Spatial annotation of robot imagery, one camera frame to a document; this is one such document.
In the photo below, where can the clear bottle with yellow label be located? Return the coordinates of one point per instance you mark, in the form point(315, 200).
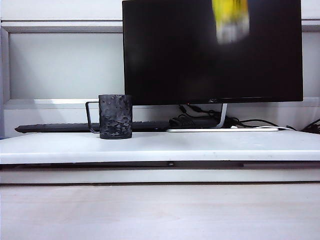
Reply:
point(231, 20)

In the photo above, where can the aluminium framed partition panel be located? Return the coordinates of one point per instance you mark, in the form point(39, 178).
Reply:
point(62, 27)

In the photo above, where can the black computer monitor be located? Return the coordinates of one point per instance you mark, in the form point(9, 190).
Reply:
point(175, 62)

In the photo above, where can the black keyboard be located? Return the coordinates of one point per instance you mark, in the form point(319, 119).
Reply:
point(57, 127)

